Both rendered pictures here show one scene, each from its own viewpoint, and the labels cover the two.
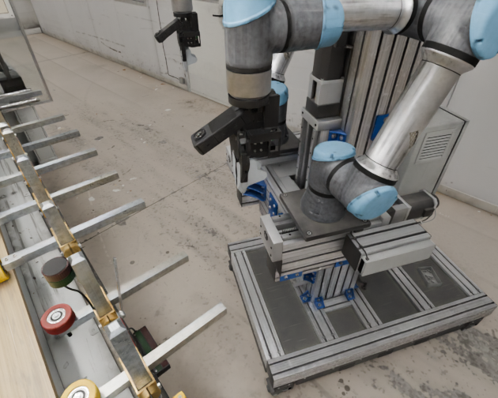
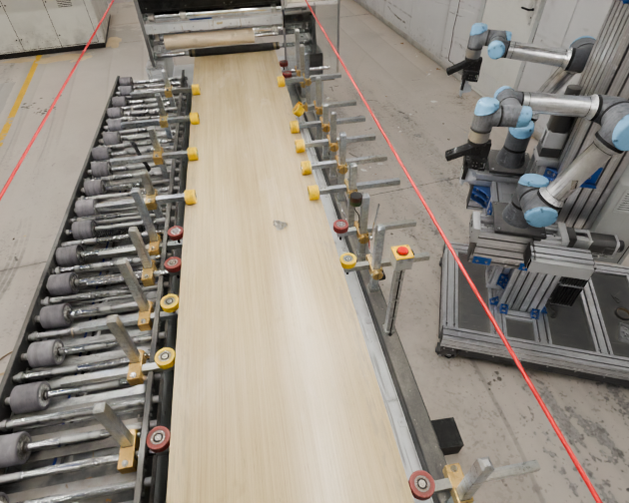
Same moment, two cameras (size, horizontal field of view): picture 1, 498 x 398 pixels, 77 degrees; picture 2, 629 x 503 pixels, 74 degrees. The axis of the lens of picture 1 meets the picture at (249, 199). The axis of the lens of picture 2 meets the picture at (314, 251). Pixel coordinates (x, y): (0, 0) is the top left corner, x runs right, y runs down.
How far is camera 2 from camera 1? 1.21 m
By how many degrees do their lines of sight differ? 24
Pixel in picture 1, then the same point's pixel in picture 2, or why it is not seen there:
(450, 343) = (619, 396)
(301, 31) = (506, 121)
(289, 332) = (468, 317)
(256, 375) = (430, 339)
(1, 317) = (314, 216)
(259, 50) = (484, 126)
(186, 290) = not seen: hidden behind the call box
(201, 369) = not seen: hidden behind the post
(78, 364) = not seen: hidden behind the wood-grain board
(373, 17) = (568, 112)
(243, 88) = (474, 138)
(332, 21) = (523, 119)
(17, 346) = (322, 230)
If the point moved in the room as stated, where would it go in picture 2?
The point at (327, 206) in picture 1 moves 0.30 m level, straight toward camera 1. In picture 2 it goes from (518, 216) to (480, 247)
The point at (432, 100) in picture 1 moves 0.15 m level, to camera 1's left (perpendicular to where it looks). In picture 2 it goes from (589, 165) to (546, 155)
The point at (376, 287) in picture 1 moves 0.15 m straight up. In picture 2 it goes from (565, 321) to (575, 305)
